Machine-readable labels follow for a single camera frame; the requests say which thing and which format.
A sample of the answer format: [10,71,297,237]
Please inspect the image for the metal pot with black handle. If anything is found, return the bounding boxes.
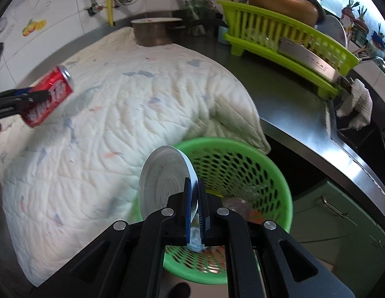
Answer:
[131,19,230,47]

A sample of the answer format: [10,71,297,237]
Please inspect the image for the brown clay pot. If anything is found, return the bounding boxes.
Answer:
[247,0,319,28]

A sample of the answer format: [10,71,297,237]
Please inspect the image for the green plastic basket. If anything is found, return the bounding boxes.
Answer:
[163,137,294,286]

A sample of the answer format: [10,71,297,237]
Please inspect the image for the red soda can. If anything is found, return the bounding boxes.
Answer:
[21,65,75,128]

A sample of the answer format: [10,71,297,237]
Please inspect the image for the person's black shoe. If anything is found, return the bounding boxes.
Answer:
[172,282,191,298]

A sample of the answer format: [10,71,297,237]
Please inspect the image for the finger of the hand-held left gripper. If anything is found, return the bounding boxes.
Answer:
[0,88,50,120]

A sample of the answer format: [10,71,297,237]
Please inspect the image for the yellow hose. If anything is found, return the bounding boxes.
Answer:
[105,0,115,27]

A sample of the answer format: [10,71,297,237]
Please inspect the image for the glass jar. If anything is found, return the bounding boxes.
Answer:
[186,0,216,36]

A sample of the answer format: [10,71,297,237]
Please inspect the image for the white pot lid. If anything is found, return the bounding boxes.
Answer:
[131,18,183,25]

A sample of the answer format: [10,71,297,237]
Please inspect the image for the white rag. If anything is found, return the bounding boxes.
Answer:
[335,78,374,130]

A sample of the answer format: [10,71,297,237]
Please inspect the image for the green cabinet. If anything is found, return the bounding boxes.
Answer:
[292,177,385,264]

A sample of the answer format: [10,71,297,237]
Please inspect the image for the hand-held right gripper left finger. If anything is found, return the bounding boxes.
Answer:
[34,177,193,298]

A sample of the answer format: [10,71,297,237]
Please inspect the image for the steel cleaver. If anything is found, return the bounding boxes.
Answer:
[278,36,351,84]

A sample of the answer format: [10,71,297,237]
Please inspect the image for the white round plate blue rim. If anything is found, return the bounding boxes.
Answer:
[139,145,208,252]

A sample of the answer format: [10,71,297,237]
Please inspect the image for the metal cabinet handle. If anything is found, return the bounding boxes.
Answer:
[321,195,348,218]

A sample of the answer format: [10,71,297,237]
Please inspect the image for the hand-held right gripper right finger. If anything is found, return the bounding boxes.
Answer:
[197,180,356,298]

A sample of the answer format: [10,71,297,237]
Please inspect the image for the white quilted blanket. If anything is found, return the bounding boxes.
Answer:
[0,26,270,286]

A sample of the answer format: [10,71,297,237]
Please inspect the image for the green dish rack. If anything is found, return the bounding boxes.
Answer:
[216,0,360,100]

